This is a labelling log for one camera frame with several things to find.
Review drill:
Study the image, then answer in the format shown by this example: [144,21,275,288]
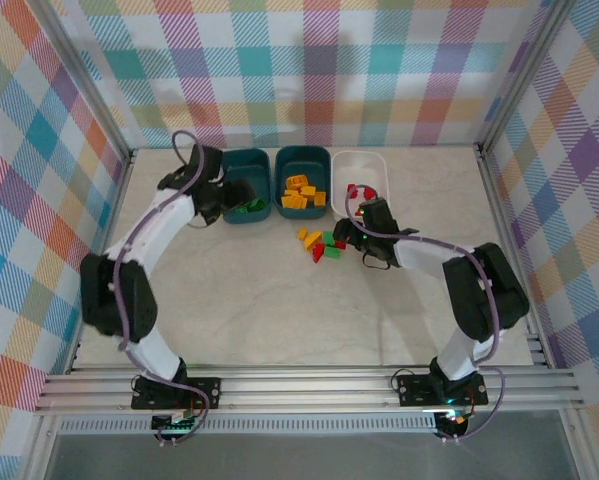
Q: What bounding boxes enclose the aluminium mounting rail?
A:
[33,366,588,417]

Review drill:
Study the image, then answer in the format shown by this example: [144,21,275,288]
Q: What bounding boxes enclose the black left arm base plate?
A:
[130,375,223,412]

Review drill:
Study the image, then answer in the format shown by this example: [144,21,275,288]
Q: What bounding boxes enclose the aluminium side rail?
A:
[477,143,553,370]
[69,149,138,375]

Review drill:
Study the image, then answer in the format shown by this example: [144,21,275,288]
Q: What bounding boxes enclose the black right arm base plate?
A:
[395,372,490,408]

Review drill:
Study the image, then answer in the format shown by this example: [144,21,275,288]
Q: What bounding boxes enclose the grey slotted cable duct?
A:
[58,418,438,436]

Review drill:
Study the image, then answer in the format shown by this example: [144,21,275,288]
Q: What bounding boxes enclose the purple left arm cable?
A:
[109,130,221,392]

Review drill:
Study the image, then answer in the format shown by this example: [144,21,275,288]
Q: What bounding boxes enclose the white plastic container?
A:
[331,149,389,220]

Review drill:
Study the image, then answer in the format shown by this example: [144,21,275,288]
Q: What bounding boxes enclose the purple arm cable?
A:
[109,130,221,392]
[345,184,501,369]

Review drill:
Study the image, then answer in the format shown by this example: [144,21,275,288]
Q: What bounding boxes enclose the aluminium frame post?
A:
[27,0,136,169]
[474,0,583,156]

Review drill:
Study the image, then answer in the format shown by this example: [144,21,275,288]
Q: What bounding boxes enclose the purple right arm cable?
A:
[345,184,501,369]

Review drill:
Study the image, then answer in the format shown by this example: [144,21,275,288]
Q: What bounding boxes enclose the teal plastic container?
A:
[220,148,273,226]
[274,144,332,221]

